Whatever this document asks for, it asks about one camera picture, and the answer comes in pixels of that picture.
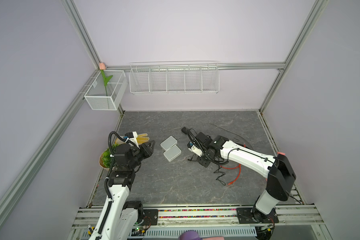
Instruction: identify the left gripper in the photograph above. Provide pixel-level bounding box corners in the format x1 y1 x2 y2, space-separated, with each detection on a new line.
128 140 155 170

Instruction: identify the black power adapter with cable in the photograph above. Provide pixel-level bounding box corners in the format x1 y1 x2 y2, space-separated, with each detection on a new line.
187 154 227 186

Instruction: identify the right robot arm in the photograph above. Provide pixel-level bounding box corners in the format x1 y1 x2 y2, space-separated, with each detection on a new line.
187 132 296 224

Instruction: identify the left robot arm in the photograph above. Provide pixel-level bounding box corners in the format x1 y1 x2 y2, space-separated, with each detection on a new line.
89 131 156 240

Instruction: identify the yellow work glove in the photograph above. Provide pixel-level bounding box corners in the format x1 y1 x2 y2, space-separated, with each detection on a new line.
114 133 150 145

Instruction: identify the potted green plant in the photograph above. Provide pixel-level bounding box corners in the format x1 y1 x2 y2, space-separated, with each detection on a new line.
99 148 111 169

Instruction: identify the white mesh corner basket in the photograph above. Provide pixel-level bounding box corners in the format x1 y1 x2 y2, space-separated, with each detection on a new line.
84 70 128 111

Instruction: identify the purple object at bottom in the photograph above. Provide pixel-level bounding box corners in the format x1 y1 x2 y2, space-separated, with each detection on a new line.
178 231 202 240

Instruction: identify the artificial pink tulip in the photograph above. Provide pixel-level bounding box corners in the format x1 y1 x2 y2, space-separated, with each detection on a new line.
99 63 113 96

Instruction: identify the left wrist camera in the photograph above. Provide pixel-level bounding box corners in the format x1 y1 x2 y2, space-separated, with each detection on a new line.
123 132 139 147

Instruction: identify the grey ethernet cable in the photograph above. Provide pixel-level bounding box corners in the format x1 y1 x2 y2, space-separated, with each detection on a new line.
209 121 253 149

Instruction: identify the red ethernet cable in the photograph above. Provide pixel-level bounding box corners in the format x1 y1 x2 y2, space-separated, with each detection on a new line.
218 163 242 186

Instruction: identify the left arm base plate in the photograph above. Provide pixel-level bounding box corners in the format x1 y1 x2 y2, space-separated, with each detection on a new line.
119 208 159 227

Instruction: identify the white wire wall basket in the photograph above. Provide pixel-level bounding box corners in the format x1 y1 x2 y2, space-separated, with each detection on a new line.
129 61 220 95

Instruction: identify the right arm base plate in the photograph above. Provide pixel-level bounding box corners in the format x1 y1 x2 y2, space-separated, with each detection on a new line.
236 207 279 224

